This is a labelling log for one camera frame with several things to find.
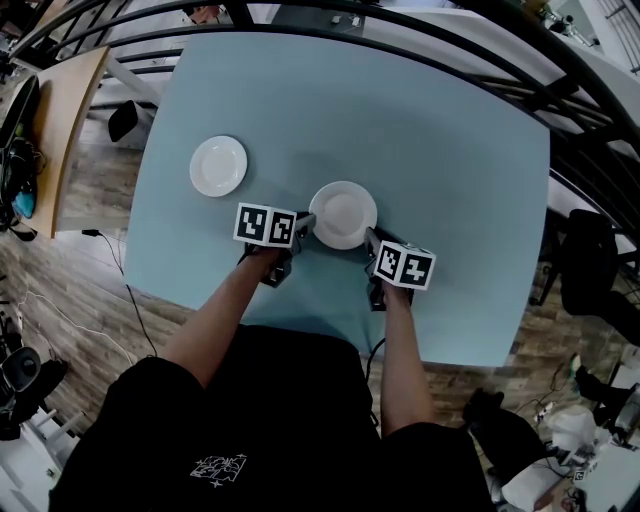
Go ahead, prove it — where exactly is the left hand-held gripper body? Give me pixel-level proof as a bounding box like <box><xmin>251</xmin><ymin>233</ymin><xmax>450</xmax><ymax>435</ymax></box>
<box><xmin>233</xmin><ymin>202</ymin><xmax>304</xmax><ymax>289</ymax></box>

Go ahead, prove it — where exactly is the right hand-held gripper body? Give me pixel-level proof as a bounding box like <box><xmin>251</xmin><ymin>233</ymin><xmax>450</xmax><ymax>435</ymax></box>
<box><xmin>367</xmin><ymin>227</ymin><xmax>437</xmax><ymax>313</ymax></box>

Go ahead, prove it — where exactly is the white round plate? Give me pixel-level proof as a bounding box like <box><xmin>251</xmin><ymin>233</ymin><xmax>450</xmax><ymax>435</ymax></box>
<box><xmin>188</xmin><ymin>134</ymin><xmax>249</xmax><ymax>198</ymax></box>
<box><xmin>308</xmin><ymin>180</ymin><xmax>379</xmax><ymax>251</ymax></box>

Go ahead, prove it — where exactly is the person's left forearm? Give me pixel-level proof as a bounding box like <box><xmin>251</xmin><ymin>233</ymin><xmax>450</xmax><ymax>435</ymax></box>
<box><xmin>158</xmin><ymin>245</ymin><xmax>284</xmax><ymax>390</ymax></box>

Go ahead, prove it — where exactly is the person's right forearm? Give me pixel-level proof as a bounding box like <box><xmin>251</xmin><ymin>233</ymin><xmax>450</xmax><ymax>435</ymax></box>
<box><xmin>380</xmin><ymin>284</ymin><xmax>435</xmax><ymax>439</ymax></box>

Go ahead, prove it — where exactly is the light blue table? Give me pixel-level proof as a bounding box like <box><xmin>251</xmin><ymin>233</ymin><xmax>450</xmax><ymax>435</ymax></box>
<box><xmin>123</xmin><ymin>32</ymin><xmax>551</xmax><ymax>369</ymax></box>

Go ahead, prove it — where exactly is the grey bin with black bag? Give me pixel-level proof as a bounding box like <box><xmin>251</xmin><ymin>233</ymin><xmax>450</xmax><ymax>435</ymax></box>
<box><xmin>107</xmin><ymin>99</ymin><xmax>154</xmax><ymax>146</ymax></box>

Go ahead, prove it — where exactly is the person's black printed t-shirt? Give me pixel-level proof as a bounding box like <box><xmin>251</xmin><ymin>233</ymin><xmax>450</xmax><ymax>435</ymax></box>
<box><xmin>48</xmin><ymin>324</ymin><xmax>494</xmax><ymax>512</ymax></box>

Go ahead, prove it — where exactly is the black chair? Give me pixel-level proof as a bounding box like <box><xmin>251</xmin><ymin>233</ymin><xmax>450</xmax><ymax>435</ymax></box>
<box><xmin>529</xmin><ymin>208</ymin><xmax>640</xmax><ymax>331</ymax></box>

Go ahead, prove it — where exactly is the black metal balcony railing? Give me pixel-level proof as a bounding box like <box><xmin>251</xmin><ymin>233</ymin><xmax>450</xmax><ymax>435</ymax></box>
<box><xmin>9</xmin><ymin>0</ymin><xmax>640</xmax><ymax>236</ymax></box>

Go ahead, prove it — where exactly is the wooden table with white legs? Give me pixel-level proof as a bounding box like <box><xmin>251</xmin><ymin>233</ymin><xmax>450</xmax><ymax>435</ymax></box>
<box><xmin>29</xmin><ymin>45</ymin><xmax>111</xmax><ymax>239</ymax></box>

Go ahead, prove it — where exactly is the teal cloth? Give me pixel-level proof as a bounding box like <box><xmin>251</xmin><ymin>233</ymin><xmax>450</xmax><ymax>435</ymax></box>
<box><xmin>13</xmin><ymin>190</ymin><xmax>37</xmax><ymax>220</ymax></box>

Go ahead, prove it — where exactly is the black oval tray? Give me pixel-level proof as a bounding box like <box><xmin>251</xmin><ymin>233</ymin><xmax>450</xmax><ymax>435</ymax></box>
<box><xmin>0</xmin><ymin>74</ymin><xmax>41</xmax><ymax>151</ymax></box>

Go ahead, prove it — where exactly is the black round device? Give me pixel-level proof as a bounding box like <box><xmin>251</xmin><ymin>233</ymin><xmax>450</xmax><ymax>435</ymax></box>
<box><xmin>0</xmin><ymin>346</ymin><xmax>44</xmax><ymax>396</ymax></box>

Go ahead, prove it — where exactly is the black power adapter cable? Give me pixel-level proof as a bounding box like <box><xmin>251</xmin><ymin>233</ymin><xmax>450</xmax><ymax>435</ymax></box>
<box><xmin>81</xmin><ymin>228</ymin><xmax>159</xmax><ymax>359</ymax></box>

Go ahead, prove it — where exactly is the black equipment bag with cables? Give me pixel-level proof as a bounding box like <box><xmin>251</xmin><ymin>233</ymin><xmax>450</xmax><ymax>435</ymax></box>
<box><xmin>0</xmin><ymin>137</ymin><xmax>44</xmax><ymax>241</ymax></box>

